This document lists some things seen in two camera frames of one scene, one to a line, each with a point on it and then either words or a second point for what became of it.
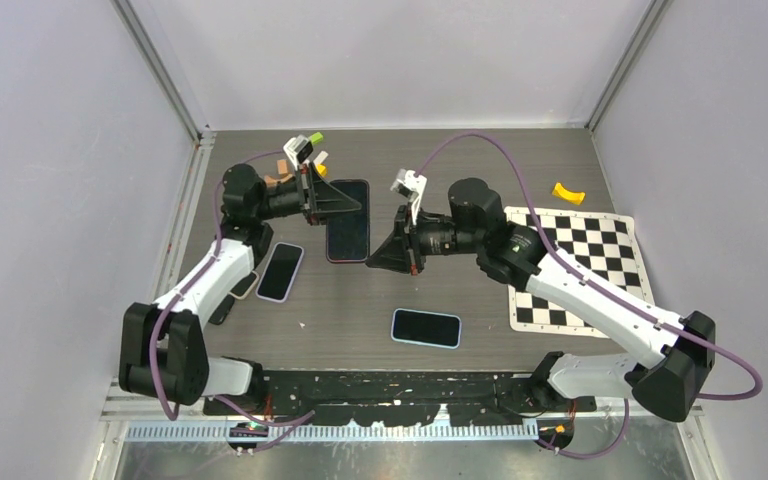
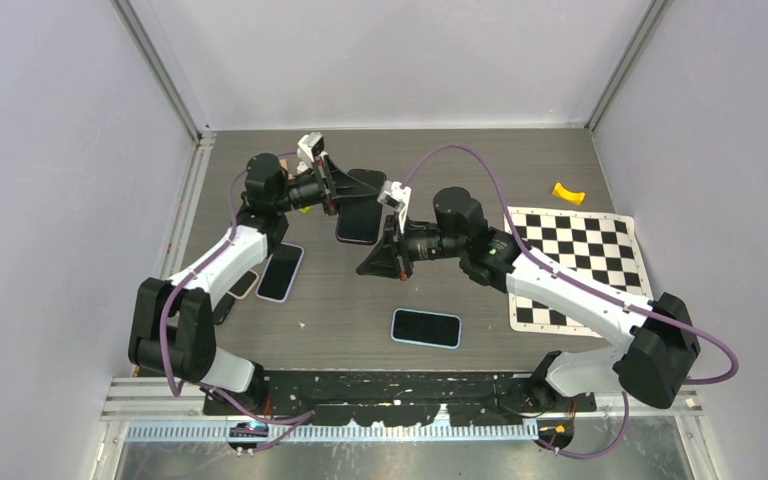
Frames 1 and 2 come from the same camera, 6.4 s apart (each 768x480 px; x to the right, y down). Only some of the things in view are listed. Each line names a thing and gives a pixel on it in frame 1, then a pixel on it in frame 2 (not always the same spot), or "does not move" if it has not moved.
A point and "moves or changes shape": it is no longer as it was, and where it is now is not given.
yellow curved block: x=570 y=196 does not move
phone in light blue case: x=426 y=328 does not move
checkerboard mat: x=604 y=245 does not move
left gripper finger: x=326 y=198 -> x=343 y=186
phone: x=348 y=233 moves or changes shape
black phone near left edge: x=223 y=310 does not move
